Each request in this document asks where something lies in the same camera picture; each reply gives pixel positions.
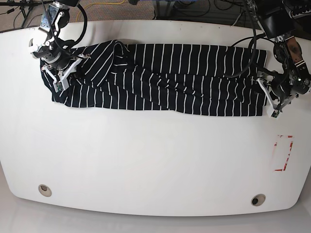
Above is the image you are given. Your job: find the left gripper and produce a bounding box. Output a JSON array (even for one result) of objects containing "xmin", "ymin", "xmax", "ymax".
[{"xmin": 269, "ymin": 74, "xmax": 311, "ymax": 100}]

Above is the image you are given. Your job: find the table cable grommet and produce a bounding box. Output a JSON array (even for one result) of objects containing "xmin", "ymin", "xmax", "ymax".
[
  {"xmin": 251, "ymin": 194, "xmax": 266, "ymax": 207},
  {"xmin": 38, "ymin": 184, "xmax": 52, "ymax": 197}
]

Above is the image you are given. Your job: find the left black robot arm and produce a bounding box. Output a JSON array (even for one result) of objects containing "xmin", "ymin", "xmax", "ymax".
[{"xmin": 246, "ymin": 0, "xmax": 311, "ymax": 109}]

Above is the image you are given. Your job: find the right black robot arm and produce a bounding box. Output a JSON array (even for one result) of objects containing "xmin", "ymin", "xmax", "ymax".
[{"xmin": 29, "ymin": 0, "xmax": 87, "ymax": 77}]

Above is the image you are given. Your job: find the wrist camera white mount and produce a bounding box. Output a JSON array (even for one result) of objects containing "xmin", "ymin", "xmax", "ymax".
[
  {"xmin": 252, "ymin": 77, "xmax": 299, "ymax": 120},
  {"xmin": 41, "ymin": 53, "xmax": 91, "ymax": 93}
]

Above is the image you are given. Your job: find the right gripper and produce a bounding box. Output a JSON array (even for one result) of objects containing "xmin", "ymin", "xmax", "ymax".
[{"xmin": 31, "ymin": 47, "xmax": 75, "ymax": 75}]

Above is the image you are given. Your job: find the yellow floor cable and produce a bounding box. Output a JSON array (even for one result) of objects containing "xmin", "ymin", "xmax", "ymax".
[{"xmin": 76, "ymin": 1, "xmax": 124, "ymax": 22}]

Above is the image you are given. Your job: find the black tripod stand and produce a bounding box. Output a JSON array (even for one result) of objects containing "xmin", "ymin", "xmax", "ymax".
[{"xmin": 0, "ymin": 0, "xmax": 51, "ymax": 32}]

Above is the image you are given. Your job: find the black white striped T-shirt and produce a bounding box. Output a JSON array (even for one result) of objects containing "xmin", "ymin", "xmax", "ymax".
[{"xmin": 41, "ymin": 40, "xmax": 262, "ymax": 117}]

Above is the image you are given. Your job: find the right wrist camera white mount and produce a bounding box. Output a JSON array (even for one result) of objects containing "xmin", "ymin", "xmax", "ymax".
[{"xmin": 41, "ymin": 53, "xmax": 91, "ymax": 93}]

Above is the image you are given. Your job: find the white power strip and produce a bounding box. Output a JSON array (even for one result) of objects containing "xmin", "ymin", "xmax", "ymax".
[{"xmin": 290, "ymin": 3, "xmax": 311, "ymax": 19}]

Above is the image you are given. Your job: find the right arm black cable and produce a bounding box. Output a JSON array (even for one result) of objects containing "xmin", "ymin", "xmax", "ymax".
[{"xmin": 40, "ymin": 0, "xmax": 88, "ymax": 61}]

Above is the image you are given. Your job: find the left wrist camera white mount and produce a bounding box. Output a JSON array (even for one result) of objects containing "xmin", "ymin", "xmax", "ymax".
[{"xmin": 252, "ymin": 77, "xmax": 299, "ymax": 120}]

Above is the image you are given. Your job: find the red tape rectangle marking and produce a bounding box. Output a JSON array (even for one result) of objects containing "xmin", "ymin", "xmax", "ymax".
[{"xmin": 271, "ymin": 135, "xmax": 294, "ymax": 171}]

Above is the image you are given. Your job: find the left table cable grommet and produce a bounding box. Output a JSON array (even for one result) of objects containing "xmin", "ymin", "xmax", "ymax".
[{"xmin": 38, "ymin": 184, "xmax": 52, "ymax": 197}]

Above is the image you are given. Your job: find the right table cable grommet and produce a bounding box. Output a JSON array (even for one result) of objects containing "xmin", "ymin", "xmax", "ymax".
[{"xmin": 251, "ymin": 194, "xmax": 266, "ymax": 207}]

